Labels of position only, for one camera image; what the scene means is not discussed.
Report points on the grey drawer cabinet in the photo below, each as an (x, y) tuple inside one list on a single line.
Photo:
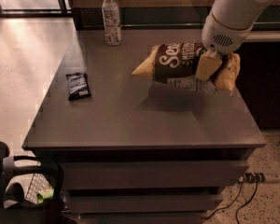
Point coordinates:
[(136, 151)]

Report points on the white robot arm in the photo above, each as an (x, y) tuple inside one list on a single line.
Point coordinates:
[(238, 14)]

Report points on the power strip with plugs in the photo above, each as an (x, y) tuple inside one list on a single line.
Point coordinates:
[(251, 178)]

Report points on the black office chair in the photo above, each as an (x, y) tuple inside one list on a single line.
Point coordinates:
[(15, 176)]

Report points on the green cloth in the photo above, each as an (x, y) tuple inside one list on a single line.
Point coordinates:
[(44, 195)]

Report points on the small dark snack packet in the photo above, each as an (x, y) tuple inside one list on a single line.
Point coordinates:
[(77, 86)]

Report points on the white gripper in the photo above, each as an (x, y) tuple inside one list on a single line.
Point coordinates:
[(221, 36)]

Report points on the brown chip bag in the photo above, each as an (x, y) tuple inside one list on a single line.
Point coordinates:
[(176, 65)]

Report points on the clear plastic water bottle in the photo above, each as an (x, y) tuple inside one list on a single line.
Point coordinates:
[(111, 19)]

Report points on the wire mesh basket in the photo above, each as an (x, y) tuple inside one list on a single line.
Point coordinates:
[(37, 183)]

